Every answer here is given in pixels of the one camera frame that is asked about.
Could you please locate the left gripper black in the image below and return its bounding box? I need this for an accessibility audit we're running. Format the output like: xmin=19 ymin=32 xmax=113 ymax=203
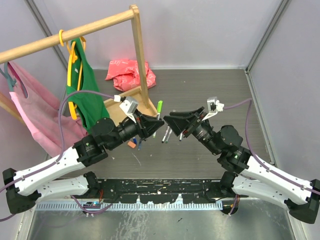
xmin=106 ymin=108 xmax=164 ymax=151

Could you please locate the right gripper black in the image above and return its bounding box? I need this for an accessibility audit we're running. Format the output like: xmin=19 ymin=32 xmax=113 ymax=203
xmin=163 ymin=106 xmax=221 ymax=155

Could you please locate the white pen black tip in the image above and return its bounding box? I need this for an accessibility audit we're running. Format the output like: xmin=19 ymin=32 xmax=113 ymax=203
xmin=161 ymin=126 xmax=170 ymax=143

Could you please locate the light green pen cap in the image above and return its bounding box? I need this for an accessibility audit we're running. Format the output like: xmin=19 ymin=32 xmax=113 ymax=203
xmin=157 ymin=100 xmax=163 ymax=114

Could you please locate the long white green pen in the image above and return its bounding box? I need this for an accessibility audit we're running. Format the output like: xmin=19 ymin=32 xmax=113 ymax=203
xmin=165 ymin=127 xmax=172 ymax=143

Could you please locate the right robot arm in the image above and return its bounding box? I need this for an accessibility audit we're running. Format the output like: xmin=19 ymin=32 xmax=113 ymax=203
xmin=164 ymin=103 xmax=320 ymax=224

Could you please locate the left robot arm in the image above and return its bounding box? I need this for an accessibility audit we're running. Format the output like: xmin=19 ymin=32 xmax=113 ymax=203
xmin=2 ymin=111 xmax=165 ymax=215

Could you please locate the blue pen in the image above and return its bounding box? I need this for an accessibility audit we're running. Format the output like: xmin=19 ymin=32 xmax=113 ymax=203
xmin=138 ymin=139 xmax=143 ymax=151

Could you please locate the orange eraser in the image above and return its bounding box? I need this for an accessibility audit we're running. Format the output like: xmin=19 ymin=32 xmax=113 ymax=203
xmin=127 ymin=141 xmax=136 ymax=149

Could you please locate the wooden clothes rack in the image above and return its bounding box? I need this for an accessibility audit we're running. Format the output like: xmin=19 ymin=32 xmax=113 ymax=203
xmin=0 ymin=4 xmax=160 ymax=121

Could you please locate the red patterned cloth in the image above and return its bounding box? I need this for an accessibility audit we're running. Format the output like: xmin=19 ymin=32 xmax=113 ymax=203
xmin=105 ymin=59 xmax=141 ymax=92

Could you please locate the green tank top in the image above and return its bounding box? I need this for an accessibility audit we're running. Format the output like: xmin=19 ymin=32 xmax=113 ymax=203
xmin=66 ymin=37 xmax=110 ymax=134

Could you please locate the yellow plastic hanger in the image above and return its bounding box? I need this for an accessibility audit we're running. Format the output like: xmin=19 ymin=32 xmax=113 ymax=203
xmin=58 ymin=29 xmax=87 ymax=120

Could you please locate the pink shirt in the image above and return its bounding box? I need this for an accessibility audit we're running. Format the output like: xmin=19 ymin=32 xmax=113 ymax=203
xmin=6 ymin=61 xmax=91 ymax=158

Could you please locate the grey blue hanger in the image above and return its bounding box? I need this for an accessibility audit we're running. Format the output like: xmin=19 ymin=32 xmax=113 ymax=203
xmin=0 ymin=62 xmax=28 ymax=98

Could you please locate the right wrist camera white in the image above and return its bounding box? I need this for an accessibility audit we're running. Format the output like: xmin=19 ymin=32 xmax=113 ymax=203
xmin=202 ymin=96 xmax=225 ymax=121

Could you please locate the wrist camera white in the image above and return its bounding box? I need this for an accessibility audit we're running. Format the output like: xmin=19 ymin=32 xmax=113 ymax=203
xmin=113 ymin=95 xmax=139 ymax=122
xmin=202 ymin=96 xmax=225 ymax=121

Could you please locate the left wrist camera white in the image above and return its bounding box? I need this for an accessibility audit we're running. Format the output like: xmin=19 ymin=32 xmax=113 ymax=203
xmin=113 ymin=95 xmax=139 ymax=122

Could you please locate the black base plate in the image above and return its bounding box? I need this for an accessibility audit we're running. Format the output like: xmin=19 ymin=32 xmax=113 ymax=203
xmin=75 ymin=178 xmax=235 ymax=204

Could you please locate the white cable duct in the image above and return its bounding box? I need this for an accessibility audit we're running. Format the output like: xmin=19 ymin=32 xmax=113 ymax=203
xmin=35 ymin=199 xmax=223 ymax=211

